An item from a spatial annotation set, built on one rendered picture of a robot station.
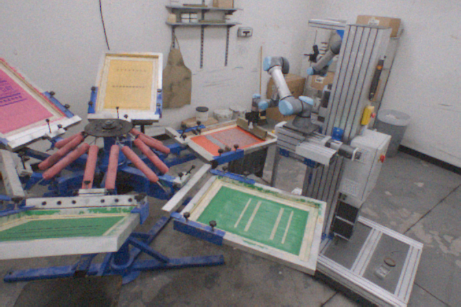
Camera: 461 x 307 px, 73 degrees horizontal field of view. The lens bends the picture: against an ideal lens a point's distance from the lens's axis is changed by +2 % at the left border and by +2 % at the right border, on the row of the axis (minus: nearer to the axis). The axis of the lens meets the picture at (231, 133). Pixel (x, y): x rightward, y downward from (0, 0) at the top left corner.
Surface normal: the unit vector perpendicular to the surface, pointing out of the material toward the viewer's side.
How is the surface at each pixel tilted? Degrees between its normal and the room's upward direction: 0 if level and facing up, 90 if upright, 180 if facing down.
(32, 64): 90
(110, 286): 0
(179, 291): 0
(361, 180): 90
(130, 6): 90
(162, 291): 0
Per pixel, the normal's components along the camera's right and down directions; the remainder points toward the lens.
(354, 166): -0.61, 0.29
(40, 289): 0.07, -0.90
